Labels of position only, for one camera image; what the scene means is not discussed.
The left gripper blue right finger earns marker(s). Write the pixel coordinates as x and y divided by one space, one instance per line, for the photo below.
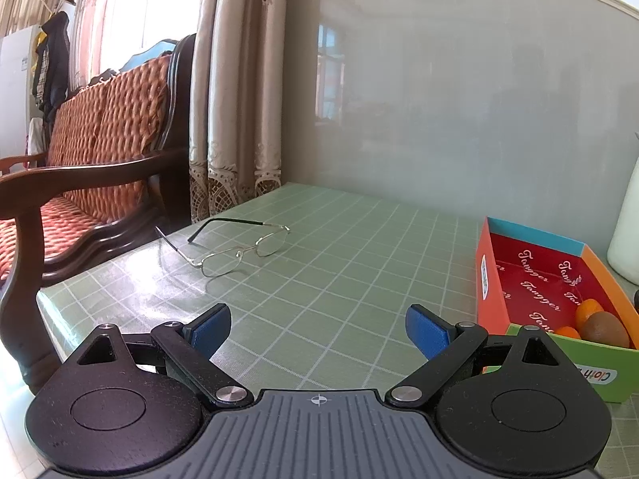
427 331

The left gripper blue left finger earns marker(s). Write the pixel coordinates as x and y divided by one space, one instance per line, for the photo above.
209 331

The small orange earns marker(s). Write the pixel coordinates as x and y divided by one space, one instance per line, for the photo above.
567 331

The orange tangerine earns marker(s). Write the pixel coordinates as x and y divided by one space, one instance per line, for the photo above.
585 310

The brown kiwi fruit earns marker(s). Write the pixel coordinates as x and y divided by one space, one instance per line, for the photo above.
604 328

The colourful cardboard box red inside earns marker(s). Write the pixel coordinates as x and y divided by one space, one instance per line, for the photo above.
526 276

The wooden sofa orange cushions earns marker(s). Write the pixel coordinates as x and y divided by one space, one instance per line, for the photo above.
116 168

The beige lace curtain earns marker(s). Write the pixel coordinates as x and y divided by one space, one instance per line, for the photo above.
236 103

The white thermos jug grey lid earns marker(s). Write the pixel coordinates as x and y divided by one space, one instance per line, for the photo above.
623 253

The dark hanging clothes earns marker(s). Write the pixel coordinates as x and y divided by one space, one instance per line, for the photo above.
51 77

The white refrigerator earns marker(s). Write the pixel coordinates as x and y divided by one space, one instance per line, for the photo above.
21 119

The wire frame eyeglasses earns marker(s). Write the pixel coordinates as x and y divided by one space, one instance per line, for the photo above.
221 261

